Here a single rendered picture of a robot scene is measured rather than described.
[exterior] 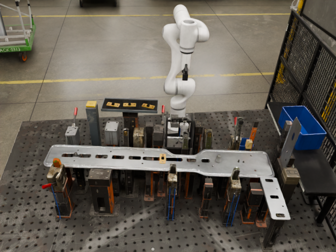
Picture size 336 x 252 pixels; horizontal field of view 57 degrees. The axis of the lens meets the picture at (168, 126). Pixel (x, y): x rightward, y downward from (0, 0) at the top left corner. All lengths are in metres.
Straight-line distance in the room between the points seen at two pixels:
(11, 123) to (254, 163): 3.02
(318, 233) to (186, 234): 0.80
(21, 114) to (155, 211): 2.66
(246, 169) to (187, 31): 0.87
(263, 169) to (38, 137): 1.72
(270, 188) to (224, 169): 0.28
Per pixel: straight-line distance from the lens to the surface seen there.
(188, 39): 1.72
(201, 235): 1.96
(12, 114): 4.31
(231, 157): 1.99
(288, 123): 2.05
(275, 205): 1.80
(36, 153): 2.54
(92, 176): 1.81
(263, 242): 1.99
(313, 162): 2.09
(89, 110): 2.13
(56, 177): 1.81
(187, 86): 2.24
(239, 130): 2.00
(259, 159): 2.02
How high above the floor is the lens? 2.33
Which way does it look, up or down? 38 degrees down
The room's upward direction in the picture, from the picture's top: 3 degrees clockwise
